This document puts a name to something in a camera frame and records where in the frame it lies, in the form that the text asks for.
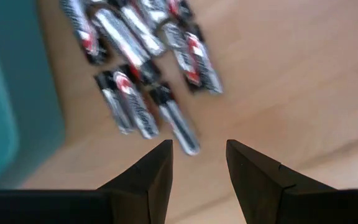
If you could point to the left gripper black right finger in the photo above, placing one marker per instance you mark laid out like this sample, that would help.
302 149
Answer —
259 186

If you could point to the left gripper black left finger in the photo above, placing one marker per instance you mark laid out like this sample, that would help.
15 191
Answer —
141 186

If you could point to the teal green plastic bin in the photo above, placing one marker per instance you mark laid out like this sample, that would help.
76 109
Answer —
11 93

